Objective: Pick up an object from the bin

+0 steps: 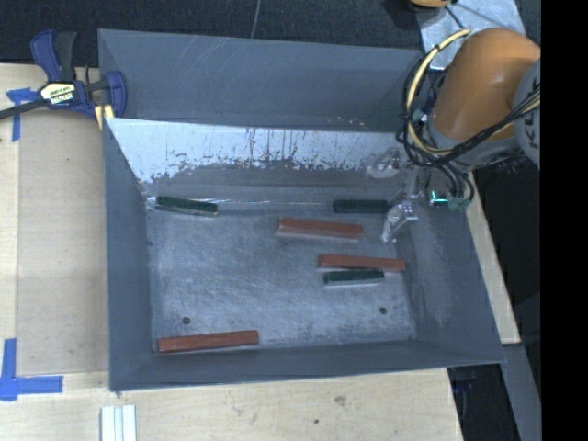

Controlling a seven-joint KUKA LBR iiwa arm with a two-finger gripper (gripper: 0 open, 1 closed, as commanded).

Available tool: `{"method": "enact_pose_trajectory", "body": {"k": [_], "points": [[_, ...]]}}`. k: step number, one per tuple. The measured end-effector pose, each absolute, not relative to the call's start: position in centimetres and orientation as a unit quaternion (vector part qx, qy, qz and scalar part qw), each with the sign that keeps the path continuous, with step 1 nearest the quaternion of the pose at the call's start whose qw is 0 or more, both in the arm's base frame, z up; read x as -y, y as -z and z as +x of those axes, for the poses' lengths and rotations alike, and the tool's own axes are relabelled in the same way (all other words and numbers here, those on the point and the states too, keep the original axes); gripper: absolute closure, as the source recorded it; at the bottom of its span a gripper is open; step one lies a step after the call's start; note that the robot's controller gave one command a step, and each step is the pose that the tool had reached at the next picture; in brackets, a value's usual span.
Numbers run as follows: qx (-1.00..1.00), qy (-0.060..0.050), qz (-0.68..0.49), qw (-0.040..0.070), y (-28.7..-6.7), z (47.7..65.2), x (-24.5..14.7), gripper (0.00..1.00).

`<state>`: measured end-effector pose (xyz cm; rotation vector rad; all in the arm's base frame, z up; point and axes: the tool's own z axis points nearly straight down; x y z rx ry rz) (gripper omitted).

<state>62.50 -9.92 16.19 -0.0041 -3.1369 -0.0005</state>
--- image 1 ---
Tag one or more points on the dark green flat block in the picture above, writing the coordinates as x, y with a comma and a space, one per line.
360, 206
353, 276
186, 205

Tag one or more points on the red-brown flat block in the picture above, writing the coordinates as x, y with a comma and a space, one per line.
319, 228
360, 262
206, 341

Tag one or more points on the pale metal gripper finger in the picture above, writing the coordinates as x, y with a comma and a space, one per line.
400, 218
388, 166

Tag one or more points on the grey metal bin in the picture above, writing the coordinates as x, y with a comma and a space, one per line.
275, 292

